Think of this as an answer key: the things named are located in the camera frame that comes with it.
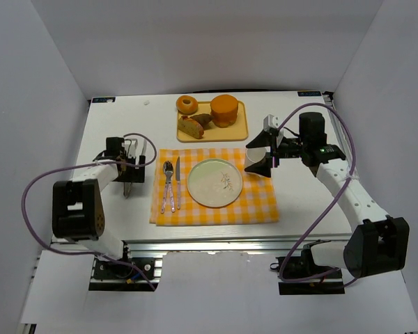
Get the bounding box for aluminium frame rail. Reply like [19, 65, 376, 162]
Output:
[50, 237, 356, 257]

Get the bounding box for metal serving tongs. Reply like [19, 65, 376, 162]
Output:
[123, 138, 148, 200]

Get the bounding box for tall orange round cake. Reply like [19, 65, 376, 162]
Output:
[210, 94, 238, 128]

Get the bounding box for sliced bread loaf piece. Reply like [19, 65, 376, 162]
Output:
[178, 116, 204, 139]

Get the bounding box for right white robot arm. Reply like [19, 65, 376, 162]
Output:
[245, 112, 410, 282]

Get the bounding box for pink handled fork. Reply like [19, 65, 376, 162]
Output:
[161, 161, 176, 214]

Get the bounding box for yellow checkered cloth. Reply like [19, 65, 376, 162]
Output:
[150, 148, 279, 226]

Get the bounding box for white mug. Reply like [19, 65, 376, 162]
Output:
[244, 147, 267, 173]

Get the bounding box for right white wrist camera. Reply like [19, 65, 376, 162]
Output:
[263, 114, 283, 138]

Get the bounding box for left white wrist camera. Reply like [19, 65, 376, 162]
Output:
[124, 138, 148, 159]

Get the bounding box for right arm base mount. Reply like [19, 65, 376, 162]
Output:
[278, 241, 345, 296]

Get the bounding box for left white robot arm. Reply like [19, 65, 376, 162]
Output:
[52, 137, 148, 262]

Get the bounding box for pale green ceramic plate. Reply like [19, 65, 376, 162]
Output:
[187, 158, 243, 208]

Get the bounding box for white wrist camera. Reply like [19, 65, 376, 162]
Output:
[263, 114, 283, 138]
[124, 138, 148, 159]

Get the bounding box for pink handled knife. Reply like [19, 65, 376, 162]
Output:
[176, 156, 181, 210]

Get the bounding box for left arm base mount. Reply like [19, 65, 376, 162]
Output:
[88, 257, 159, 292]

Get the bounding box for ring donut bread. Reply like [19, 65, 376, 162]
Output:
[176, 95, 198, 115]

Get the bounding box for yellow serving tray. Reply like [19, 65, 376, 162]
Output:
[176, 101, 249, 143]

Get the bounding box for brown chocolate croissant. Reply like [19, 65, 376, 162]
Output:
[190, 113, 213, 129]

